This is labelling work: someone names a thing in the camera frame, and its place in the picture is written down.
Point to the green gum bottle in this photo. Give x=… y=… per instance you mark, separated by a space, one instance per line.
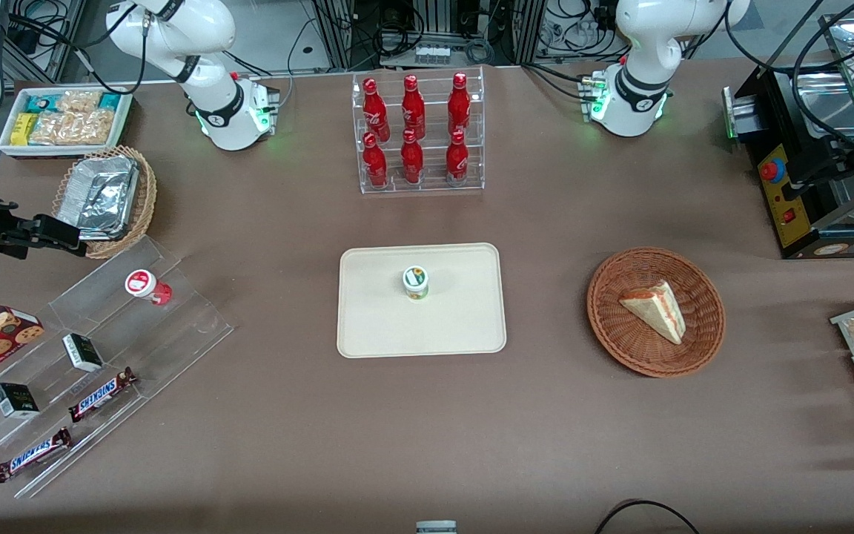
x=416 y=283

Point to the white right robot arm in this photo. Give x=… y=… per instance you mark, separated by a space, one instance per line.
x=204 y=30

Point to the red gum bottle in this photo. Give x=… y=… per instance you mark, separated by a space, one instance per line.
x=142 y=284

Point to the beige rectangular tray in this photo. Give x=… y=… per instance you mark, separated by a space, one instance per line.
x=464 y=319

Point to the silver foil container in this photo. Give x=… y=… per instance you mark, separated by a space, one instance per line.
x=97 y=196

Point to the light wicker basket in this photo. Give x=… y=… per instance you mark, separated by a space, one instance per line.
x=144 y=200

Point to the large peanut brittle bag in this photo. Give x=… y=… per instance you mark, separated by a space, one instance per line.
x=71 y=127

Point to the yellow snack packet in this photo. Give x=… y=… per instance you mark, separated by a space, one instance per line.
x=24 y=129

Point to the small black box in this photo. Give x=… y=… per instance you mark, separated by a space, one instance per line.
x=83 y=352
x=15 y=400

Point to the white plastic snack bin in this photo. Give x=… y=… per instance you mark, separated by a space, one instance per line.
x=121 y=122

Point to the teal snack packet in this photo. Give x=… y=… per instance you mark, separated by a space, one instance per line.
x=110 y=101
x=43 y=102

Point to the small peanut brittle bag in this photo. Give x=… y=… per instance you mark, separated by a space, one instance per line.
x=78 y=101

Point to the clear acrylic stepped display stand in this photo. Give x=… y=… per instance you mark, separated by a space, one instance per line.
x=167 y=334

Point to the Snickers chocolate bar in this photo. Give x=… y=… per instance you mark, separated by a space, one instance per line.
x=32 y=455
x=101 y=394

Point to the red cola bottle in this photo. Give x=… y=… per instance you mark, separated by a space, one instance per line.
x=374 y=165
x=413 y=107
x=411 y=161
x=457 y=161
x=459 y=104
x=375 y=111

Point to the clear acrylic bottle rack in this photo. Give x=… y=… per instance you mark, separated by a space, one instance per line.
x=431 y=185

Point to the white power strip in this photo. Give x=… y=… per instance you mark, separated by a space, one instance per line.
x=432 y=54

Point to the small grey device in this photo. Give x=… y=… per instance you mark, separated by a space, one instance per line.
x=436 y=527

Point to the round brown wicker basket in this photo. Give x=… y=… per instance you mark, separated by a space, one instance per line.
x=620 y=334

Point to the wrapped sandwich wedge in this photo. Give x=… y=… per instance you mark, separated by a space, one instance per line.
x=657 y=310

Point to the black sealing machine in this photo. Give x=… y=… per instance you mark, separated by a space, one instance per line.
x=805 y=148

